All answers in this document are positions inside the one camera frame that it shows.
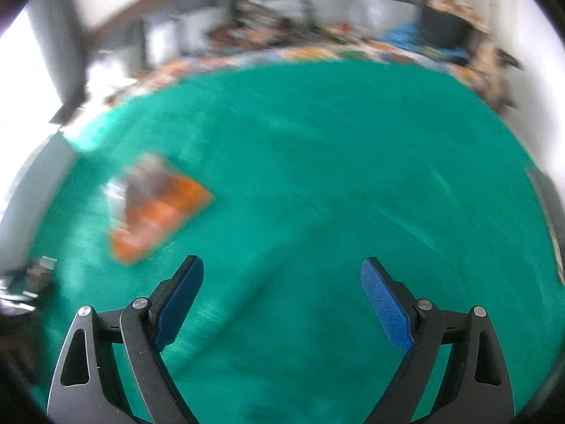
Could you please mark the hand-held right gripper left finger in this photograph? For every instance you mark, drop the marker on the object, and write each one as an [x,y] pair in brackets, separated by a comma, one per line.
[178,304]

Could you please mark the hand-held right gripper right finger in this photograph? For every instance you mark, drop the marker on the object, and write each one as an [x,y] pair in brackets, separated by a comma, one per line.
[388,304]

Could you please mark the clear packet with orange edge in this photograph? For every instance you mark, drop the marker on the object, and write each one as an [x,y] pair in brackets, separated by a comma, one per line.
[163,212]

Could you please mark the green patterned cloth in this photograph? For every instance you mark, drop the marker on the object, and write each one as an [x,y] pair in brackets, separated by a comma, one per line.
[331,163]

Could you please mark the bright window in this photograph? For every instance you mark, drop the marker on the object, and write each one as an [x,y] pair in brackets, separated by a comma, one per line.
[31,75]

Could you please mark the grey curtain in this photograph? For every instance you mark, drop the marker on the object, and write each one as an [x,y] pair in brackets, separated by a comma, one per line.
[66,31]

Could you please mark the grey two-tone pillow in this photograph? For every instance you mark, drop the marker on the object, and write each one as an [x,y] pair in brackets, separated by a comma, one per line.
[174,39]

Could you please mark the floral bedsheet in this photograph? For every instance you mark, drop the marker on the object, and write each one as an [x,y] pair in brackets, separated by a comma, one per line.
[287,55]

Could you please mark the blue cloth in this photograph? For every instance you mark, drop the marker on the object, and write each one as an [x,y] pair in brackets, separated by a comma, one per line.
[401,35]

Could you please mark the dark floral quilt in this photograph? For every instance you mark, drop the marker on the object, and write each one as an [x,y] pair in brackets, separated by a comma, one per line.
[260,28]

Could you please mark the beige patterned cloth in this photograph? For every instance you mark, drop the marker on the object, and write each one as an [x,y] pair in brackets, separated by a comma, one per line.
[479,22]

